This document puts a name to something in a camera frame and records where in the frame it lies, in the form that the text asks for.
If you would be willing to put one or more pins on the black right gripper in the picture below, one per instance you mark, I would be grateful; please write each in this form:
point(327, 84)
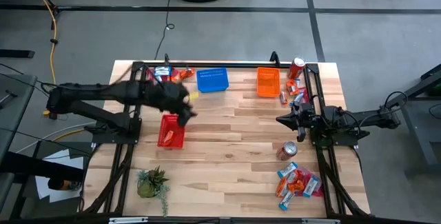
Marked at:
point(304, 115)

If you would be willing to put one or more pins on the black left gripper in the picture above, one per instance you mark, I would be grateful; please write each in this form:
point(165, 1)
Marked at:
point(169, 96)

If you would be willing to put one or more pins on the red plastic basket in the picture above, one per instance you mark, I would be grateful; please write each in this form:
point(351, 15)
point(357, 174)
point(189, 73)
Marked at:
point(165, 124)

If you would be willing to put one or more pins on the orange candy pack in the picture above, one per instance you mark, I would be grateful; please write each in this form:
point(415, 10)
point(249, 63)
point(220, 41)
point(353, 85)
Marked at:
point(293, 87)
point(282, 187)
point(182, 76)
point(190, 73)
point(296, 186)
point(169, 138)

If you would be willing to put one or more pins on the red cola can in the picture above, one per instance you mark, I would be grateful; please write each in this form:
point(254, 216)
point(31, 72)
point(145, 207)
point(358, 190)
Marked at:
point(296, 68)
point(286, 151)

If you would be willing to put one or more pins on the red candy pack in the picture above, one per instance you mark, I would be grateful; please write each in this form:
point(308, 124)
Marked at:
point(174, 74)
point(303, 91)
point(303, 174)

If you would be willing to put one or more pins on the orange plastic basket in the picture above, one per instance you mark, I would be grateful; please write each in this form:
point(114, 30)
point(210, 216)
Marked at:
point(268, 82)

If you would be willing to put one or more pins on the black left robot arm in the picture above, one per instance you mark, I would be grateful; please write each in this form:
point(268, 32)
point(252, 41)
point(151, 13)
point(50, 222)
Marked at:
point(103, 91)

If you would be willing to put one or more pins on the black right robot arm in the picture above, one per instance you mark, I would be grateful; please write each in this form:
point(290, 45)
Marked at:
point(361, 119)

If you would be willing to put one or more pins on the small yellow candy piece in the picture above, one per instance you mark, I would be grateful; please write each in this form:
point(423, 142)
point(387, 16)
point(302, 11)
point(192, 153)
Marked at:
point(194, 96)

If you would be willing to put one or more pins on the blue plastic basket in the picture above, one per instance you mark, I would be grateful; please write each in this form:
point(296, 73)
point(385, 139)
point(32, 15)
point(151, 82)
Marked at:
point(212, 80)

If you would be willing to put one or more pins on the artificial succulent plant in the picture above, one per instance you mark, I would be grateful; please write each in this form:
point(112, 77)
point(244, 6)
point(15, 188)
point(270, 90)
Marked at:
point(148, 186)

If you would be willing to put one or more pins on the grey metal stand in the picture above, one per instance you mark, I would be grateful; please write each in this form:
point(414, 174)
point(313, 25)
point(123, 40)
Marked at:
point(417, 131)

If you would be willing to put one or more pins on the orange black tool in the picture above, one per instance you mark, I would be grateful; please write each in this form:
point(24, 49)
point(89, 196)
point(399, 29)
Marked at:
point(56, 184)

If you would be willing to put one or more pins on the white paper sheets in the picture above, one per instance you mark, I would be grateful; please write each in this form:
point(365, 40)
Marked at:
point(63, 196)

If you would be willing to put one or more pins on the grey side table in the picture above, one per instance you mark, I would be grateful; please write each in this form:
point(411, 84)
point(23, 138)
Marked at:
point(13, 107)

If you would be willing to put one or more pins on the black flat bar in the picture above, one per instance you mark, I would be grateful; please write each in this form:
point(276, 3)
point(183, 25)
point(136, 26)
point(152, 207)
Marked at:
point(17, 53)

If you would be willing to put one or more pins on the black aluminium table frame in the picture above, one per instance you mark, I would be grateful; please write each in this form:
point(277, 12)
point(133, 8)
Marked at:
point(241, 65)

